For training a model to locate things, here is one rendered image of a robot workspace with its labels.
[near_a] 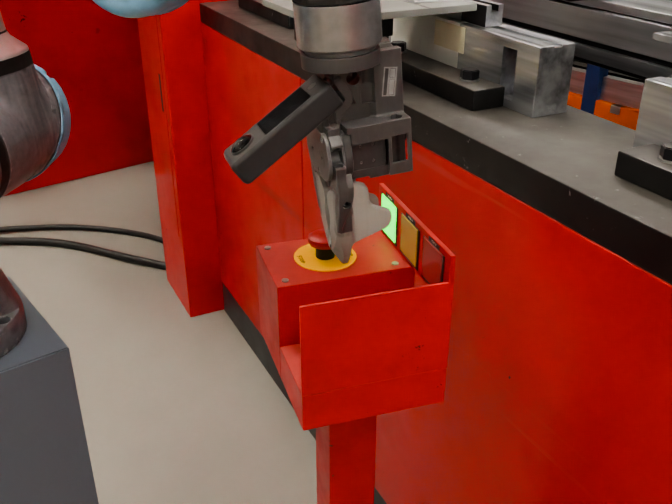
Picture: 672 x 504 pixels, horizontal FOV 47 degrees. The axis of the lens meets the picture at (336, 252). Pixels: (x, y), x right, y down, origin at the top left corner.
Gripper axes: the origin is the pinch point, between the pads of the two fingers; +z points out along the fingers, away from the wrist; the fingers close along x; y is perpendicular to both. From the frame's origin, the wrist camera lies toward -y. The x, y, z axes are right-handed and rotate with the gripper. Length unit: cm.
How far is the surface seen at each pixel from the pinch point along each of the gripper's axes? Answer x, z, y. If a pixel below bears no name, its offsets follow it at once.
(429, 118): 27.3, -1.7, 22.3
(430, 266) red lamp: -0.9, 3.7, 9.8
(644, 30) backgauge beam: 34, -7, 60
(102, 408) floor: 93, 81, -37
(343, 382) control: -4.8, 12.3, -1.8
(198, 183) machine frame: 129, 43, -2
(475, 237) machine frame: 15.1, 11.0, 23.0
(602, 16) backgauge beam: 42, -8, 59
